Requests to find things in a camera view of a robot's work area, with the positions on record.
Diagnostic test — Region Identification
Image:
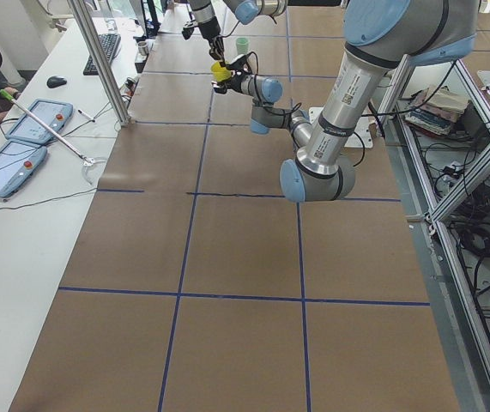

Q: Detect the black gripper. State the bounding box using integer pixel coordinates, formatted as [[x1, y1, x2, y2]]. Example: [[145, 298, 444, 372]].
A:
[[182, 17, 225, 63], [212, 54, 253, 95]]

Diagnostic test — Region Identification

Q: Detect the yellow plastic cup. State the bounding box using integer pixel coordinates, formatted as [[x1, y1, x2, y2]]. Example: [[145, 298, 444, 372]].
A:
[[210, 61, 233, 83]]

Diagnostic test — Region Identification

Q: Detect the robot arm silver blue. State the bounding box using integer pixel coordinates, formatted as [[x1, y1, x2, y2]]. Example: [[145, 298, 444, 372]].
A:
[[211, 1, 479, 203], [182, 0, 288, 65]]

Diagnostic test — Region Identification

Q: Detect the light green plastic cup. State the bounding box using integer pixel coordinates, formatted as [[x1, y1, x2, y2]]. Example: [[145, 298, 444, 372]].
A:
[[235, 37, 250, 56]]

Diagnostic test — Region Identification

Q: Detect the small steel cup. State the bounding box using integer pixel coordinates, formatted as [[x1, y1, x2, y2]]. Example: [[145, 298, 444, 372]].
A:
[[137, 41, 149, 56]]

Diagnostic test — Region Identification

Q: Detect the stack of books and cloths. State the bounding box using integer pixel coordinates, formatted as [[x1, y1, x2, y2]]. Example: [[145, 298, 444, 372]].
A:
[[404, 85, 469, 136]]

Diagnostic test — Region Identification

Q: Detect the black computer keyboard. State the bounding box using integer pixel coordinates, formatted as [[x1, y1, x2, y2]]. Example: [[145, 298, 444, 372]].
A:
[[82, 33, 121, 76]]

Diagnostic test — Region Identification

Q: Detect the black marker pen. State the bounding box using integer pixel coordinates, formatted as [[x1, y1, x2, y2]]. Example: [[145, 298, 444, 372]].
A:
[[77, 109, 96, 123]]

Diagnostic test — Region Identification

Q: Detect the black computer mouse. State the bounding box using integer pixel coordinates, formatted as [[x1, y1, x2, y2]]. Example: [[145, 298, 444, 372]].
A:
[[46, 76, 67, 89]]

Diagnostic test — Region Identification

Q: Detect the upper blue teach pendant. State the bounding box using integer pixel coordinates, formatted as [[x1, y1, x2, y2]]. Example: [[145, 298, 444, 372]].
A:
[[4, 99, 75, 145]]

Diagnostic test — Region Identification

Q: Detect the blue teach pendant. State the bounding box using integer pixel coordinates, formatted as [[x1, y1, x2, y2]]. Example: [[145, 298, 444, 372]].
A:
[[0, 140, 48, 198], [4, 99, 75, 145]]

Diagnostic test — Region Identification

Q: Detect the lower blue teach pendant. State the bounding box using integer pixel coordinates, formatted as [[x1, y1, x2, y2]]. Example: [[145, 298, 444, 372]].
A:
[[0, 140, 48, 198]]

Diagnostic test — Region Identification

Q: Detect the aluminium frame post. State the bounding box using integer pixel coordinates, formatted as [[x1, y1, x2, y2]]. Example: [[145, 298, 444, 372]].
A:
[[68, 0, 130, 127]]

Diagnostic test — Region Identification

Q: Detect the white pedestal column with base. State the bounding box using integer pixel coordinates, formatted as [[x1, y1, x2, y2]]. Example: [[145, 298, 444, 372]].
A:
[[307, 106, 373, 149]]

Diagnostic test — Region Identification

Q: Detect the metal rod with green handle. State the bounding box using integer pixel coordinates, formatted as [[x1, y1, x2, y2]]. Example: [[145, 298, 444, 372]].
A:
[[0, 89, 107, 168]]

